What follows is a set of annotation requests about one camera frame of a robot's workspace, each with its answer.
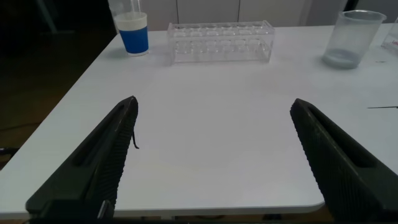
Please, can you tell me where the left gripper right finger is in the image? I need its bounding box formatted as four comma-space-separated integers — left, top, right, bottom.
289, 98, 398, 222

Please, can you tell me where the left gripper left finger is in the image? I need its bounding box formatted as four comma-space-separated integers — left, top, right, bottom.
25, 95, 139, 218

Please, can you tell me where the test tube with blue pigment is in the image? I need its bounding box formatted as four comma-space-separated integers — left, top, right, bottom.
108, 0, 133, 32

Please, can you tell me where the clear glass beaker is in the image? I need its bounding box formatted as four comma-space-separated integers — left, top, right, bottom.
322, 9, 387, 70

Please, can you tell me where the clear plastic test tube rack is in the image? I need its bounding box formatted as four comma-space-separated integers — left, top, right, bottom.
167, 20, 275, 65
381, 17, 398, 55

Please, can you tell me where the blue and white paper cup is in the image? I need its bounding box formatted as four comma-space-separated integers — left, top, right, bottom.
113, 11, 149, 57

